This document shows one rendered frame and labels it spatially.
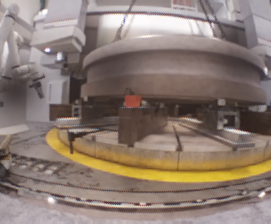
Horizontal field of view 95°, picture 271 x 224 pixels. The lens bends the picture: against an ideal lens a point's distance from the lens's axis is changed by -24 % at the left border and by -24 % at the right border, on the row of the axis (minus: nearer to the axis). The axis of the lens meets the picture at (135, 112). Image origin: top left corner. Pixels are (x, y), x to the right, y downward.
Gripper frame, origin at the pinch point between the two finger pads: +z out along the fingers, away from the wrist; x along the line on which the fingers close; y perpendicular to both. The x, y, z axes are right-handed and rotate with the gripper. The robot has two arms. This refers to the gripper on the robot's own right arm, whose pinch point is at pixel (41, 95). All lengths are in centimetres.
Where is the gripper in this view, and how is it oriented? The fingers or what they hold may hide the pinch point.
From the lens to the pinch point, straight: 164.1
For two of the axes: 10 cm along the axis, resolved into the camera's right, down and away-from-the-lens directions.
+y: -7.0, 4.0, -5.9
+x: 6.9, 1.7, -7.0
